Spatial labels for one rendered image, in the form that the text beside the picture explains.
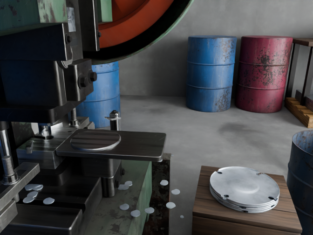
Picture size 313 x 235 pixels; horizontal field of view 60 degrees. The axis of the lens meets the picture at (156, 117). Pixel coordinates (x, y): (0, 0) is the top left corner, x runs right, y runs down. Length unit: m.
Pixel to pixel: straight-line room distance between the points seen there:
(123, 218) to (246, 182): 0.76
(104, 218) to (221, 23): 3.49
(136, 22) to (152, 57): 3.03
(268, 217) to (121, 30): 0.88
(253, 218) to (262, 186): 0.19
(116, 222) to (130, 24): 0.62
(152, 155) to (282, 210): 0.76
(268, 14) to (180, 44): 1.19
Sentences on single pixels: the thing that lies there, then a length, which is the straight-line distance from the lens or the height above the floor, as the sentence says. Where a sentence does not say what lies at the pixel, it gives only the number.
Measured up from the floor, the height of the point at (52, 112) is 0.88.
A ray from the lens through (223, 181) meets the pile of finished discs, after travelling 1.28.
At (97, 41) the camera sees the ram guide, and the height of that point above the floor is 1.01.
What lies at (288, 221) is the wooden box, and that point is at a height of 0.35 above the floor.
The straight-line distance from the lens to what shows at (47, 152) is 0.68.
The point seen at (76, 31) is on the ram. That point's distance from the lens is 0.69.
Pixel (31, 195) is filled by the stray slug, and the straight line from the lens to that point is 0.67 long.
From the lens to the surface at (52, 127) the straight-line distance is 0.80.
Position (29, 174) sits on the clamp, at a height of 0.75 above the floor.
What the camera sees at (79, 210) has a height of 0.70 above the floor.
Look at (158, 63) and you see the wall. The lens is 3.97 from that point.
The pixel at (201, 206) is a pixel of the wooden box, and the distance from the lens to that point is 1.18.
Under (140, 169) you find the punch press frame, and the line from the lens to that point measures 0.83.
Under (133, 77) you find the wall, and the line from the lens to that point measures 4.07.
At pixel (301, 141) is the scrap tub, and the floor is 0.42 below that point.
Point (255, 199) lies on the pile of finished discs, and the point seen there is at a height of 0.39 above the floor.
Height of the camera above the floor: 1.06
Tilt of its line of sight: 20 degrees down
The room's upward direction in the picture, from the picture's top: straight up
